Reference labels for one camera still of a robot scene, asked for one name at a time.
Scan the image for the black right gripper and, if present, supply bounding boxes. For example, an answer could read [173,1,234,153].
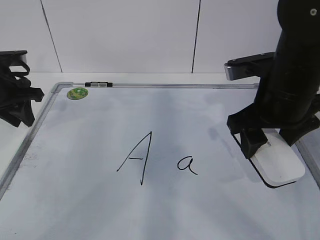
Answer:
[226,94,320,159]

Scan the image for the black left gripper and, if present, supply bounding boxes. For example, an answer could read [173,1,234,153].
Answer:
[0,62,45,128]

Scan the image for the white whiteboard eraser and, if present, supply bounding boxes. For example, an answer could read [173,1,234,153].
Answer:
[231,129,306,189]

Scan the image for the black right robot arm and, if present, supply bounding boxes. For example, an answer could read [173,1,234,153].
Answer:
[224,0,320,159]

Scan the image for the black marker clip holder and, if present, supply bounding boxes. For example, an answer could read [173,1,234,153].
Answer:
[84,81,113,88]

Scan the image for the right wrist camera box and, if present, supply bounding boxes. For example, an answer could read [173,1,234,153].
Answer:
[224,52,275,81]

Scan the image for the whiteboard with grey frame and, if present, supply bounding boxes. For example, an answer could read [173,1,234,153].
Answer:
[0,83,320,240]

